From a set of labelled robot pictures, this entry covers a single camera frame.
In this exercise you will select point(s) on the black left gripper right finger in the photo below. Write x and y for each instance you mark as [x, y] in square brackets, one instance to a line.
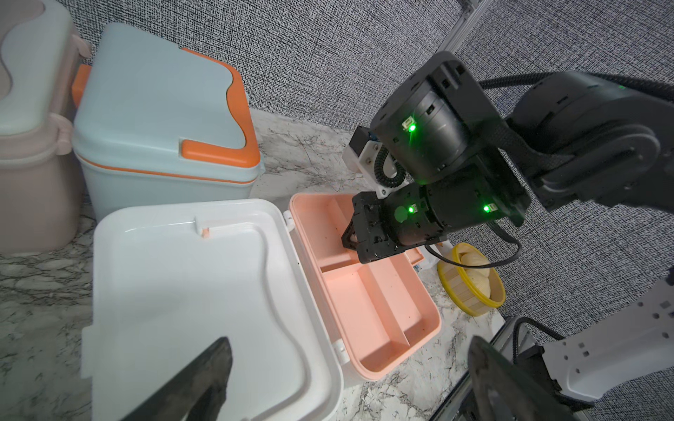
[525, 387]

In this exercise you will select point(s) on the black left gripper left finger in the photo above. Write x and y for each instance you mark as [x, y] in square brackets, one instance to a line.
[197, 392]

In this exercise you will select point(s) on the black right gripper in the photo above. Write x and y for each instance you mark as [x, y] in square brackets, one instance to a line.
[420, 216]

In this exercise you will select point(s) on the white pink medicine chest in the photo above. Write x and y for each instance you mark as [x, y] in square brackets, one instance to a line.
[300, 314]

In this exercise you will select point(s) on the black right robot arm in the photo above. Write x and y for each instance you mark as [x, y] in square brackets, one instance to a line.
[470, 153]

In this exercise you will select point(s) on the blue orange medicine box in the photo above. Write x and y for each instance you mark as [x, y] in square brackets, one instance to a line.
[160, 124]

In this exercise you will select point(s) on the pink white medicine box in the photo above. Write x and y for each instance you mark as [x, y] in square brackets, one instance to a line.
[41, 179]

